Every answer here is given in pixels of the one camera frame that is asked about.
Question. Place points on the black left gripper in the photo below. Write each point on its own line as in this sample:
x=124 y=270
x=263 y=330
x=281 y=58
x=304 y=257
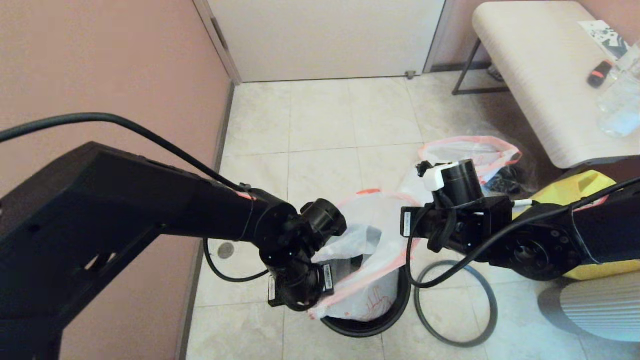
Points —
x=300 y=287

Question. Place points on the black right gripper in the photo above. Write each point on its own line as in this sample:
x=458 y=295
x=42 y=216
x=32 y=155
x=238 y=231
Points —
x=440 y=230

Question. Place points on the white red-print bag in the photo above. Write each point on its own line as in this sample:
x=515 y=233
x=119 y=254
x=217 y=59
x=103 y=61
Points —
x=370 y=300

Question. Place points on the white plastic bag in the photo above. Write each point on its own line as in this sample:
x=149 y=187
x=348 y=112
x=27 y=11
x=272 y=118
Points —
x=480 y=150

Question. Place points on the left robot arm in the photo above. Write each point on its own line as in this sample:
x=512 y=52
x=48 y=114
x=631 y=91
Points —
x=100 y=225

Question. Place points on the black round trash bin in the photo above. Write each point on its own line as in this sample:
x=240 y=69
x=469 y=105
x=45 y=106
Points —
x=370 y=327

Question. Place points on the clear bag with dark contents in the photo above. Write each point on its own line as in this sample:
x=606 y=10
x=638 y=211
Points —
x=522 y=177

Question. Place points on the yellow fabric tote bag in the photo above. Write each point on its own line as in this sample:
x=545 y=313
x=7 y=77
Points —
x=575 y=185

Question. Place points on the round metal floor plate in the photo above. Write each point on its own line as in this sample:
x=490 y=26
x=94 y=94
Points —
x=227 y=251

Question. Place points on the pale gray ribbed cylinder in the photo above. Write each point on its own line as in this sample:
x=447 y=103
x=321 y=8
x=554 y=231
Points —
x=600 y=310

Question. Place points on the beige wood-grain table top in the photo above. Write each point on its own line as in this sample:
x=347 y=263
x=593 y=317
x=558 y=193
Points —
x=540 y=80

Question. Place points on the beige door jamb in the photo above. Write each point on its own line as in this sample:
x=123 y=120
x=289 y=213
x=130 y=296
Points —
x=224 y=55
x=438 y=37

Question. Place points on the clear water bottle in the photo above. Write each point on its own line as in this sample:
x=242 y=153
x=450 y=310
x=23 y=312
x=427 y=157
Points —
x=622 y=110

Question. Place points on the white door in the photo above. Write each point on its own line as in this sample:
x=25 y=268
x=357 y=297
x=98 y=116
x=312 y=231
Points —
x=325 y=40

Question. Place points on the black and white leaflet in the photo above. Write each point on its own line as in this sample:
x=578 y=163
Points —
x=606 y=38

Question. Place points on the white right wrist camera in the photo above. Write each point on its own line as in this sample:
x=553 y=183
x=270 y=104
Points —
x=440 y=177

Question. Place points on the black metal table frame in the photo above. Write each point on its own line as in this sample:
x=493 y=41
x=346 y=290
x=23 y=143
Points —
x=480 y=91

